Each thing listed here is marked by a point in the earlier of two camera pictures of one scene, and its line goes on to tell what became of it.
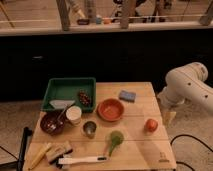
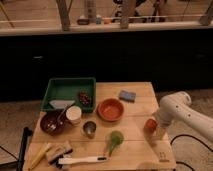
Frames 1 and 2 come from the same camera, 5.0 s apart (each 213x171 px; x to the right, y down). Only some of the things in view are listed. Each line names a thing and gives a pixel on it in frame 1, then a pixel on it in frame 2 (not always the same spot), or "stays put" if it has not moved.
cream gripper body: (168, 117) -> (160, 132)
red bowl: (110, 110) stays put
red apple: (151, 125) stays put
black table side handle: (27, 133) stays put
